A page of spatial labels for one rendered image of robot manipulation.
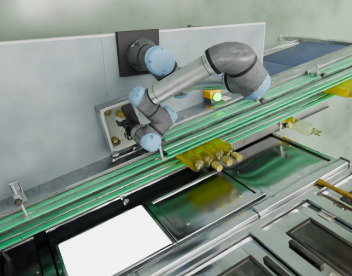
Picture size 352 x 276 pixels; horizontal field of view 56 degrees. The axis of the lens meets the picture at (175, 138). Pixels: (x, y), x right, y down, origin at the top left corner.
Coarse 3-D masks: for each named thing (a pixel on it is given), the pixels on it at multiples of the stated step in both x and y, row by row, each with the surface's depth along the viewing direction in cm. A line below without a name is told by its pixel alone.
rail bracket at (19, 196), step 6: (18, 180) 140; (12, 186) 129; (18, 186) 138; (18, 192) 132; (24, 192) 144; (18, 198) 128; (24, 198) 143; (18, 204) 127; (24, 210) 134; (24, 216) 136
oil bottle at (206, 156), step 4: (192, 148) 167; (196, 148) 166; (200, 148) 166; (196, 152) 163; (200, 152) 162; (204, 152) 162; (208, 152) 161; (200, 156) 159; (204, 156) 158; (208, 156) 158; (212, 156) 158; (204, 160) 157; (208, 160) 157; (208, 164) 157
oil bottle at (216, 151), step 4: (204, 144) 168; (208, 144) 167; (212, 144) 167; (204, 148) 166; (208, 148) 164; (212, 148) 163; (216, 148) 162; (220, 148) 161; (212, 152) 160; (216, 152) 159; (220, 152) 159; (216, 156) 159; (216, 160) 160; (220, 160) 160
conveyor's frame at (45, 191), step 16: (304, 64) 212; (320, 64) 207; (272, 80) 196; (288, 80) 195; (224, 96) 187; (240, 96) 183; (176, 112) 179; (192, 112) 175; (208, 112) 174; (112, 160) 163; (128, 160) 161; (64, 176) 158; (80, 176) 155; (96, 176) 155; (32, 192) 150; (48, 192) 148; (0, 208) 143; (16, 208) 141
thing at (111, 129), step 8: (120, 104) 153; (112, 112) 160; (136, 112) 158; (104, 120) 151; (112, 120) 161; (112, 128) 162; (112, 136) 164; (120, 136) 166; (112, 144) 163; (120, 144) 163; (128, 144) 162
